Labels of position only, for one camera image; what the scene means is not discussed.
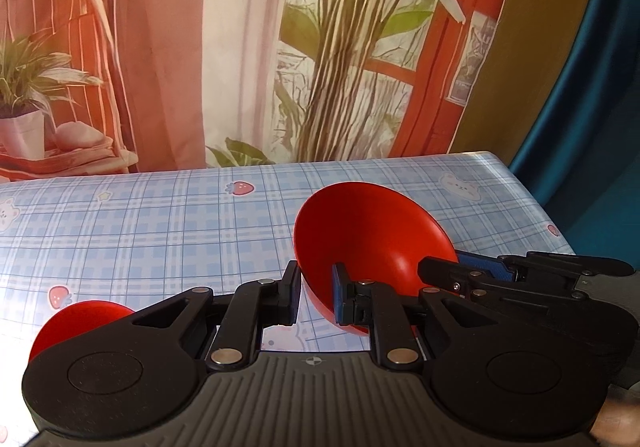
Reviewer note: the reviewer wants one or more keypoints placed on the blue plaid tablecloth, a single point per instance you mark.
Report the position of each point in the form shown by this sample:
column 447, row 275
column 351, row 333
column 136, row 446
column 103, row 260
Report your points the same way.
column 175, row 237

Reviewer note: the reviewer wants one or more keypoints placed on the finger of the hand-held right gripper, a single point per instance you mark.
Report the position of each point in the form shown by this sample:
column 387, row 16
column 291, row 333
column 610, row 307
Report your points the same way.
column 445, row 272
column 480, row 266

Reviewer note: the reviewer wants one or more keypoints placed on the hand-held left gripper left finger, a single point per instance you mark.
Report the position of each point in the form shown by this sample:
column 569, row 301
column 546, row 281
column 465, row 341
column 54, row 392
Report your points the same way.
column 290, row 297

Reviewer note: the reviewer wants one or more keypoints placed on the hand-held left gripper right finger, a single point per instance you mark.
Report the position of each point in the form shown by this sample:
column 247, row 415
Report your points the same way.
column 340, row 294

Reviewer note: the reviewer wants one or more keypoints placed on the yellow wooden panel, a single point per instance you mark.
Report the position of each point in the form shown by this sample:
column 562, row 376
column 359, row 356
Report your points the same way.
column 525, row 52

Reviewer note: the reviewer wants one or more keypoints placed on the printed wall tapestry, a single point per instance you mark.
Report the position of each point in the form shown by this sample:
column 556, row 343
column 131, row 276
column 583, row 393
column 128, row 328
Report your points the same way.
column 200, row 52

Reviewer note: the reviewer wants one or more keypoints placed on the blue curtain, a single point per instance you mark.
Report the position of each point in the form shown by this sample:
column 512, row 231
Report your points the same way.
column 590, row 102

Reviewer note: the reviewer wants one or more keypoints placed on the red bowl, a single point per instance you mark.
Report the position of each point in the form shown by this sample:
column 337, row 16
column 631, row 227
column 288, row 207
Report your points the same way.
column 370, row 227
column 75, row 322

